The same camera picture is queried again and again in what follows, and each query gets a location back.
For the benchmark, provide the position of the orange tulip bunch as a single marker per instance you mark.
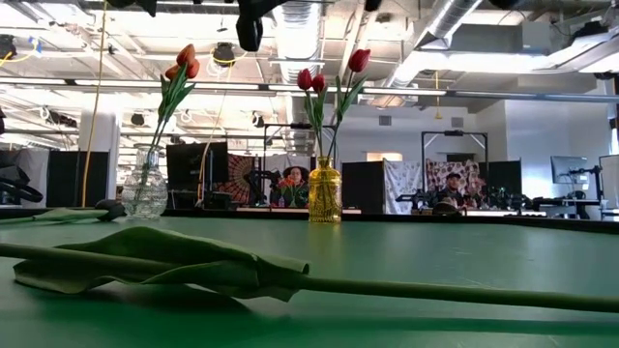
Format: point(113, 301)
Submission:
point(287, 183)

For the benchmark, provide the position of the person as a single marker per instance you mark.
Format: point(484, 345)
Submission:
point(296, 175)
point(452, 186)

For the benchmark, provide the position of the floral patterned cloth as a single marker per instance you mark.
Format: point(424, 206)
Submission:
point(464, 169)

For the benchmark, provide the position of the green table mat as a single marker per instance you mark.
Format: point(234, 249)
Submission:
point(387, 251)

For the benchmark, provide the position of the black tulip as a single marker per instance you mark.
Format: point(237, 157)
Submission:
point(111, 209)
point(145, 251)

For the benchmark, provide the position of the mandala tapestry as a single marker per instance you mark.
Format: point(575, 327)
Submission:
point(239, 171)

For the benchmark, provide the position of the yellow glass vase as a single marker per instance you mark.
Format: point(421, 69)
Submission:
point(325, 193)

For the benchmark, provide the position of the white patterned cloth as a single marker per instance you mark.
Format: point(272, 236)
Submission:
point(401, 183)

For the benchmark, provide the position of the ribbed silver ceiling duct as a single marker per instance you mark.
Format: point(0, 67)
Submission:
point(297, 38)

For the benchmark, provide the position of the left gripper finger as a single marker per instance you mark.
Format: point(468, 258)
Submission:
point(250, 29)

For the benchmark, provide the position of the black divider panel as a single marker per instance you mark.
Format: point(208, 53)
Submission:
point(67, 179)
point(362, 188)
point(503, 169)

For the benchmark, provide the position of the white pillar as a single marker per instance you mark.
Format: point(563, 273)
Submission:
point(109, 130)

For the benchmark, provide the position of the long ceiling light strip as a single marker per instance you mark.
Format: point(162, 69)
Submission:
point(411, 91)

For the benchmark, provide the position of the red tulip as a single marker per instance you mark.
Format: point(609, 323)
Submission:
point(359, 60)
point(304, 78)
point(318, 83)

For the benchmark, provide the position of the clear glass vase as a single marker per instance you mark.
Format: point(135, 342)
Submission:
point(144, 193)

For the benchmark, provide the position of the computer monitor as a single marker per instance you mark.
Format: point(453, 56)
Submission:
point(569, 169)
point(610, 181)

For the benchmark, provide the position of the small domed object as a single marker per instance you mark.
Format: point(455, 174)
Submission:
point(446, 208)

